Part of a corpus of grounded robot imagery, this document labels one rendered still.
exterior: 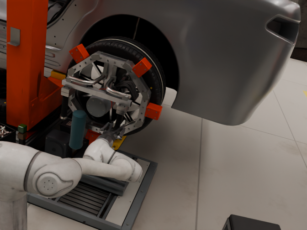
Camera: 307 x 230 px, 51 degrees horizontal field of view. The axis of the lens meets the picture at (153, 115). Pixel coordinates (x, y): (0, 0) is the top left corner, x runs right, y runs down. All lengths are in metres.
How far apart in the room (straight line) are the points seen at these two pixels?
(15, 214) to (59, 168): 0.29
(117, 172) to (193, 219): 1.31
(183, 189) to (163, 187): 0.18
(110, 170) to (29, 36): 0.96
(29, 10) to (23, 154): 1.06
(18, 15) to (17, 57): 0.25
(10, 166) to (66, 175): 0.16
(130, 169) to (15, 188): 0.61
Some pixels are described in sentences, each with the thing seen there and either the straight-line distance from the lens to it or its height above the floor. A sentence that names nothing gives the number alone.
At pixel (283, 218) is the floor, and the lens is 3.05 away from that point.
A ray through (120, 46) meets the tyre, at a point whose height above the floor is 1.17.
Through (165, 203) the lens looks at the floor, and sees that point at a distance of 2.64.
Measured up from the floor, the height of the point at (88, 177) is 0.15.
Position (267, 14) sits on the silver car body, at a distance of 2.12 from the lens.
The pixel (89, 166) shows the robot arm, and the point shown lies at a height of 0.98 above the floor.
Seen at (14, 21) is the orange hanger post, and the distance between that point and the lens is 2.00.
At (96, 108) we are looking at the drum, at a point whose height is 0.85.
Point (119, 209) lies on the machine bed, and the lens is 2.39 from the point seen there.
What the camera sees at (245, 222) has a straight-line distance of 2.27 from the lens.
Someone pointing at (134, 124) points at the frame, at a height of 0.74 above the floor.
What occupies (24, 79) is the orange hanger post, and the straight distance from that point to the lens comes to 2.08.
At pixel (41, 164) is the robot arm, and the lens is 1.02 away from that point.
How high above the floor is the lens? 1.80
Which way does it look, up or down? 29 degrees down
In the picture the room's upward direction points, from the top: 15 degrees clockwise
